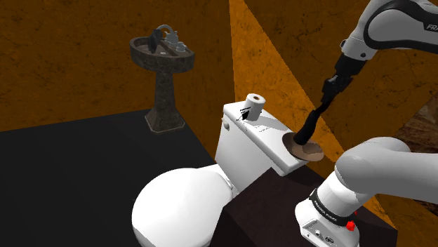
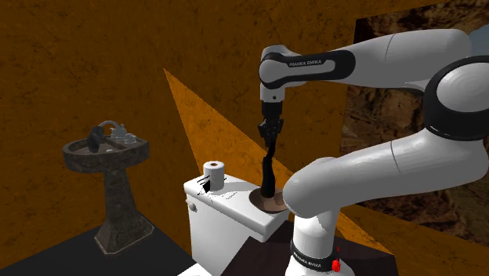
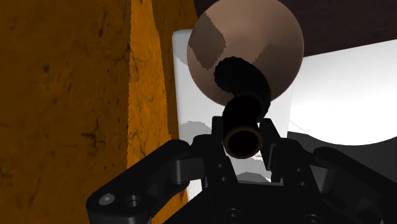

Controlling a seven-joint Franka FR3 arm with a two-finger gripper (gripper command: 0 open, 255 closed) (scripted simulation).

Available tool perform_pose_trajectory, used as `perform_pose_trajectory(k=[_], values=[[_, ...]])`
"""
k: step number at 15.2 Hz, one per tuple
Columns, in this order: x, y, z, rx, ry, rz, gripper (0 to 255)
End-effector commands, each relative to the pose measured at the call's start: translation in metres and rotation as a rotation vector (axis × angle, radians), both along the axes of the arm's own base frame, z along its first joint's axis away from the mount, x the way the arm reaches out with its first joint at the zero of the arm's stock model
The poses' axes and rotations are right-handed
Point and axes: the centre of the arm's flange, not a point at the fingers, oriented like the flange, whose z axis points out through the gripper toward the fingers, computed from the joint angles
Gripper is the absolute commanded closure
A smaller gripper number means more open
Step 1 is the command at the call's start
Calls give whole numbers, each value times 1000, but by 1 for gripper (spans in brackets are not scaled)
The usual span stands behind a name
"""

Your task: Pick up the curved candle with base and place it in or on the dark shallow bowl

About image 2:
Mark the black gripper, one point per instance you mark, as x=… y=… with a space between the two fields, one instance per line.
x=271 y=114

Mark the tall black twisted object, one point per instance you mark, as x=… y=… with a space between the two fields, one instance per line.
x=269 y=179

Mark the dark robot stand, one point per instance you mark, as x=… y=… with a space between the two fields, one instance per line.
x=263 y=258

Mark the brown round plate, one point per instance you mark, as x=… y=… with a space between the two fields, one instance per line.
x=273 y=203

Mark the dark stone pedestal sink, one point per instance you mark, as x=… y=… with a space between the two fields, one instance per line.
x=114 y=191

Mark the white toilet paper roll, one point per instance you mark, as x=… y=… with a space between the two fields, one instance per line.
x=214 y=176

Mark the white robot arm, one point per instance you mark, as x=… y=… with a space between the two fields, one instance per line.
x=412 y=164

